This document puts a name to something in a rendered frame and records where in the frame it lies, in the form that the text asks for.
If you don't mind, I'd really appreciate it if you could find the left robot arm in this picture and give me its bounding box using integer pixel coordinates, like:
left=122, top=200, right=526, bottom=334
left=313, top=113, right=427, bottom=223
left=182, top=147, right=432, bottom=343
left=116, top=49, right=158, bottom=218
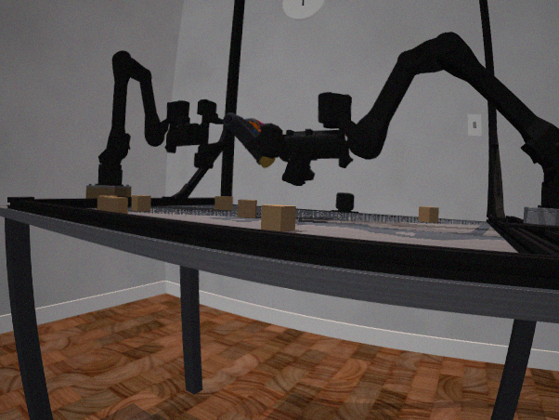
left=282, top=32, right=559, bottom=209

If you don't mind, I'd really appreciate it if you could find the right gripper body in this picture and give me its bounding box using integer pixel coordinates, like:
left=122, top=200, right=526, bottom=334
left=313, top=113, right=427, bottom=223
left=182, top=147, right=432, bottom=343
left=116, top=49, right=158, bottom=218
left=193, top=99, right=216, bottom=169

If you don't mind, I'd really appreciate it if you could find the brown block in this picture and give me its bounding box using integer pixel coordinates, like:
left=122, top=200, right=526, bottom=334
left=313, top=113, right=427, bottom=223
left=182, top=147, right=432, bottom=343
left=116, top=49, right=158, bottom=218
left=102, top=197, right=128, bottom=214
left=419, top=206, right=439, bottom=223
left=238, top=200, right=257, bottom=218
left=261, top=204, right=296, bottom=231
left=214, top=196, right=233, bottom=210
left=97, top=195, right=117, bottom=210
left=131, top=195, right=151, bottom=211

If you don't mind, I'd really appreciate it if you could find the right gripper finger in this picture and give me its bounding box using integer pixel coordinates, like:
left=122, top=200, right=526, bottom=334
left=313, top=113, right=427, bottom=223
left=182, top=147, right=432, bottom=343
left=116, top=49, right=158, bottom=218
left=204, top=111, right=223, bottom=125
left=202, top=141, right=231, bottom=157

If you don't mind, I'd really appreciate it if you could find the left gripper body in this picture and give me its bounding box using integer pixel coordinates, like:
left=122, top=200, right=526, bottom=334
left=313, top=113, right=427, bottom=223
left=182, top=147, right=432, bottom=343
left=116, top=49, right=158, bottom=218
left=260, top=124, right=318, bottom=160

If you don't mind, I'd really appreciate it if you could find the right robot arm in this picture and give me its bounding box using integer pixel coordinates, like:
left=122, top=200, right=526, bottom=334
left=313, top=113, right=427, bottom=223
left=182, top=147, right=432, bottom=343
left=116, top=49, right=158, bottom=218
left=95, top=50, right=198, bottom=186

